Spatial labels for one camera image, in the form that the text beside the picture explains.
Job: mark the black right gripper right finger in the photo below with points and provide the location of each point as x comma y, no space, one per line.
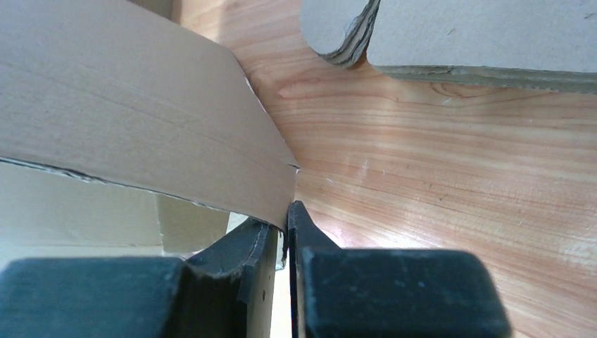
338,292

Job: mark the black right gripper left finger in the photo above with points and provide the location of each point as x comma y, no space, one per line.
223,291

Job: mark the brown cardboard box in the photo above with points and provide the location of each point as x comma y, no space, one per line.
124,134

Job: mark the stack of flat cardboard sheets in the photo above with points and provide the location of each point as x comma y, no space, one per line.
526,44

